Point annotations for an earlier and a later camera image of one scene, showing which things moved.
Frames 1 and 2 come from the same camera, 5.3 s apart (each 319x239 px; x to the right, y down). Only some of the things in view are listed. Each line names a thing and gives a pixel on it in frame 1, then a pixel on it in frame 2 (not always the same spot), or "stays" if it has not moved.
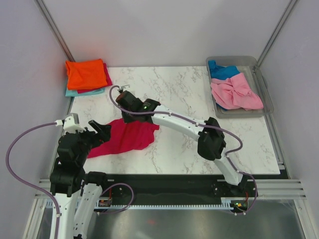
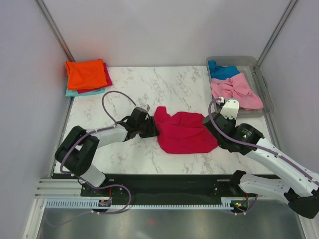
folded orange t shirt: [84, 74] stays
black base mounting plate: [241, 197] stays
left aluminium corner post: [54, 29] stays
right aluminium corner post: [276, 31] stays
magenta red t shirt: [125, 137] → [182, 132]
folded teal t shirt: [75, 92] stays
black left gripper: [98, 138] → [152, 131]
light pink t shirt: [235, 93] stays
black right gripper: [126, 119] → [233, 121]
